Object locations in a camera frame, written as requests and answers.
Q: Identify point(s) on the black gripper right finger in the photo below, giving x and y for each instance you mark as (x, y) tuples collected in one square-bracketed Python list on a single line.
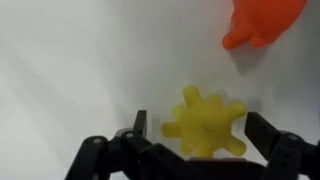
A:
[(290, 153)]

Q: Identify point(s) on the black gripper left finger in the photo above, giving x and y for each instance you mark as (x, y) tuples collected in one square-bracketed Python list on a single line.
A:
[(110, 156)]

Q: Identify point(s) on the yellow star-shaped toy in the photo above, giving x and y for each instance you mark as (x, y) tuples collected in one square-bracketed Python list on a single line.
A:
[(205, 125)]

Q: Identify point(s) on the orange rubber toy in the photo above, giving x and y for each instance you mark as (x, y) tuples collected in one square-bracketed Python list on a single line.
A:
[(263, 20)]

